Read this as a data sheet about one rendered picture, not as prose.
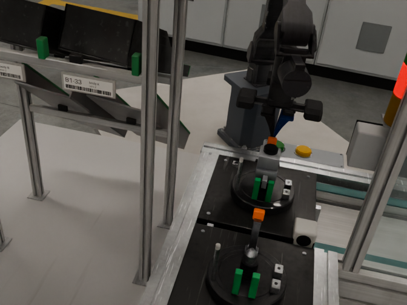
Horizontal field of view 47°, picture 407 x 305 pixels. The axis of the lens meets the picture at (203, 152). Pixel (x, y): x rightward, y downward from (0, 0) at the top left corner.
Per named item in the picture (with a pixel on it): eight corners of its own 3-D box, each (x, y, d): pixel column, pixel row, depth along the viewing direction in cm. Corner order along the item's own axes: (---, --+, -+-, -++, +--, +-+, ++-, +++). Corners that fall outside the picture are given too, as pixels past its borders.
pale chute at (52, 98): (79, 123, 117) (86, 107, 118) (125, 137, 114) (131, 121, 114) (13, 81, 91) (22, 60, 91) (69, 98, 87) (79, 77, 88)
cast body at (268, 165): (257, 163, 103) (262, 137, 99) (277, 167, 102) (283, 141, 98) (252, 186, 96) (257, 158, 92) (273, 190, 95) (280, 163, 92)
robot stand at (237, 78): (255, 124, 150) (265, 67, 138) (282, 148, 139) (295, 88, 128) (215, 133, 143) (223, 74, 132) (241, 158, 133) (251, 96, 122)
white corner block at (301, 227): (291, 230, 97) (295, 215, 95) (313, 235, 97) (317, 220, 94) (290, 245, 93) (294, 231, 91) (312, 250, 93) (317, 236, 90)
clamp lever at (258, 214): (246, 245, 86) (254, 207, 84) (257, 247, 86) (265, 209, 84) (245, 253, 82) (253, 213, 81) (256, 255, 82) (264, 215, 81)
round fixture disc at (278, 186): (235, 169, 110) (237, 163, 109) (295, 181, 108) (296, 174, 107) (225, 207, 98) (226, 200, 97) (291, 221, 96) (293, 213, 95)
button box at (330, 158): (260, 157, 128) (264, 137, 124) (338, 171, 125) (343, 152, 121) (257, 170, 122) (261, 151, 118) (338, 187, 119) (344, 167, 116)
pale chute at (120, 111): (135, 134, 115) (142, 118, 116) (184, 149, 112) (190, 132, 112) (85, 95, 89) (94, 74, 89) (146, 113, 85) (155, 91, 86)
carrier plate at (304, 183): (218, 160, 116) (218, 154, 114) (315, 180, 112) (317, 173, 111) (195, 224, 96) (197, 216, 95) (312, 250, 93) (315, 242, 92)
